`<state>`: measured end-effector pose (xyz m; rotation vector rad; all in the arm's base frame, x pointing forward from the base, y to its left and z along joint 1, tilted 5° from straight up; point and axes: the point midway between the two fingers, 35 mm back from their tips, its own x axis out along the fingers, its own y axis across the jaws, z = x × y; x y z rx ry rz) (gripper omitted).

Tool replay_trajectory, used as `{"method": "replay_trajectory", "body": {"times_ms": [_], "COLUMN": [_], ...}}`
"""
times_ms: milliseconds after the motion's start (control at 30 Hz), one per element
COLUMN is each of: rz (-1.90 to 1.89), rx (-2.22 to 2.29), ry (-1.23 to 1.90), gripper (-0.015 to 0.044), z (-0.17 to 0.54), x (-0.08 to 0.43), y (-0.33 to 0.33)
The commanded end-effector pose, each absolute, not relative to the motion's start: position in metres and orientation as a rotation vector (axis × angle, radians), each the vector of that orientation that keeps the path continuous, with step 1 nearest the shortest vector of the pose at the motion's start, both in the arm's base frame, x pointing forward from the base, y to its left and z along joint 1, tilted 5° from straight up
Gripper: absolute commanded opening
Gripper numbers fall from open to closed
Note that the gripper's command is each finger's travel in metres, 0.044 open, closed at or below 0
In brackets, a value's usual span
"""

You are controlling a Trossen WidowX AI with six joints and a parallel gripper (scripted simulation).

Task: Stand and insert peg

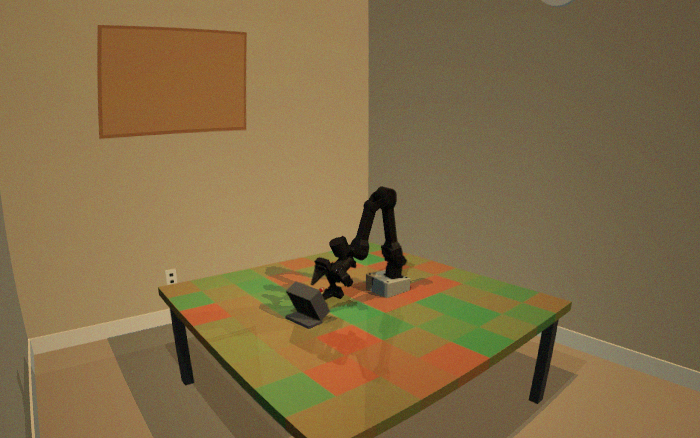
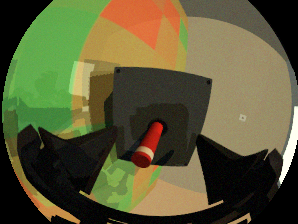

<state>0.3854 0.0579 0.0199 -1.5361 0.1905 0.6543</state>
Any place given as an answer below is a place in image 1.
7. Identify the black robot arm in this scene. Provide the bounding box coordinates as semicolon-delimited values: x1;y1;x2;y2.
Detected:
329;186;407;287

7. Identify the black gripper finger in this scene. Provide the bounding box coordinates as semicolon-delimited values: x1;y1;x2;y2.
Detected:
310;265;328;285
322;288;339;300

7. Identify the dark grey sloped panel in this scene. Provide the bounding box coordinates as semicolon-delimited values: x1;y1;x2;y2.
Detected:
286;282;330;329

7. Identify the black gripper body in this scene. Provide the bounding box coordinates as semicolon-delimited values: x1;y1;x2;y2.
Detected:
314;257;347;299

